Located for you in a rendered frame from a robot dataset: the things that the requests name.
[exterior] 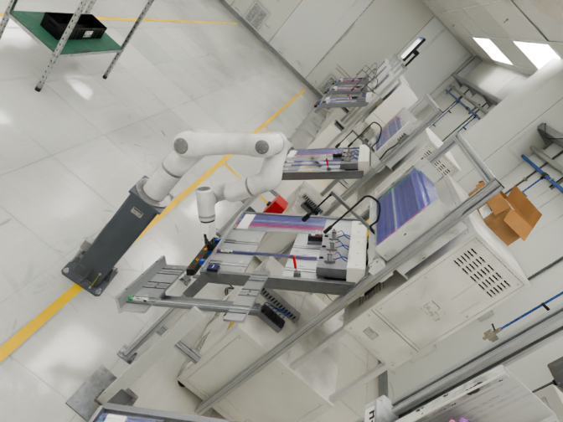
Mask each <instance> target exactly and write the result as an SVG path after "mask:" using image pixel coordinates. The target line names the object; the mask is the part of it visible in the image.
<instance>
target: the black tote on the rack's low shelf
mask: <svg viewBox="0 0 563 422"><path fill-rule="evenodd" d="M72 16H73V13H51V12H45V13H44V17H43V19H42V21H41V24H40V25H41V26H42V27H43V28H44V29H45V30H46V31H47V32H48V33H50V34H51V35H52V36H53V37H54V38H55V39H57V40H60V39H61V37H62V35H63V34H64V32H65V30H66V28H67V26H68V24H69V22H70V20H71V18H72ZM106 30H107V27H106V26H105V25H104V24H103V23H101V22H100V21H99V20H98V19H97V18H96V17H95V16H94V15H93V14H83V13H82V14H81V15H80V17H79V19H78V21H77V23H76V25H75V27H74V28H73V30H72V32H71V34H70V36H69V38H68V39H101V37H102V36H103V34H104V32H105V31H106Z"/></svg>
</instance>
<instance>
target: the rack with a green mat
mask: <svg viewBox="0 0 563 422"><path fill-rule="evenodd" d="M17 1H18V0H10V1H9V4H8V6H7V9H6V11H5V13H4V15H3V18H2V20H1V23H0V39H1V37H2V36H3V32H4V30H5V28H6V26H7V24H8V21H9V19H10V18H11V19H12V20H13V21H14V22H15V23H16V24H17V25H18V26H19V27H20V28H21V29H22V30H23V31H25V32H26V33H27V34H28V35H29V36H30V37H31V38H33V39H34V40H35V41H36V42H37V43H38V44H40V45H41V46H42V47H43V48H44V49H45V50H47V51H48V52H49V53H50V54H51V55H52V56H51V58H50V60H49V62H48V64H47V66H46V68H45V70H44V72H43V74H42V75H41V77H40V79H39V82H38V84H37V85H36V87H35V90H36V91H38V92H40V91H41V89H42V87H43V85H44V83H45V81H46V80H47V78H48V76H49V73H50V71H51V70H52V69H53V67H54V64H55V62H56V60H57V58H65V57H75V56H84V55H93V54H110V53H116V56H115V57H114V59H113V60H112V61H111V64H110V65H109V67H108V69H107V70H106V72H105V73H104V75H103V76H102V77H103V79H105V80H106V79H107V77H108V75H109V74H110V72H111V71H112V69H113V67H114V66H115V64H116V62H117V60H118V59H119V58H120V56H121V54H122V52H123V51H124V49H125V47H126V46H127V44H128V43H129V41H130V40H131V38H132V36H133V34H134V33H135V32H136V30H137V28H138V26H139V24H140V23H141V21H142V20H143V18H144V17H145V15H146V13H147V11H148V9H149V8H150V7H151V6H152V3H153V2H154V0H148V2H147V4H146V6H145V8H144V9H143V10H142V12H141V14H140V15H139V17H138V19H137V21H136V22H135V23H134V25H133V27H132V29H131V31H130V32H129V34H128V35H127V37H126V39H125V40H124V42H123V44H122V45H121V46H120V45H119V44H118V43H117V42H116V41H115V40H114V39H112V38H111V37H110V36H109V35H108V34H107V33H106V32H104V34H103V36H102V37H101V39H68V38H69V36H70V34H71V32H72V30H73V28H74V27H75V25H76V23H77V21H78V19H79V17H80V15H81V14H82V12H83V10H84V8H85V5H86V4H87V2H88V0H80V3H79V5H78V7H77V9H76V10H75V13H74V14H73V16H72V18H71V20H70V22H69V24H68V26H67V28H66V30H65V32H64V34H63V35H62V37H61V39H60V40H57V39H55V38H54V37H53V36H52V35H51V34H50V33H48V32H47V31H46V30H45V29H44V28H43V27H42V26H41V25H40V24H41V21H42V19H43V17H44V13H45V12H30V11H13V10H14V8H15V6H16V3H17ZM95 2H96V0H90V3H89V4H88V6H87V8H86V10H85V12H84V14H89V13H90V11H91V9H92V8H93V6H94V4H95Z"/></svg>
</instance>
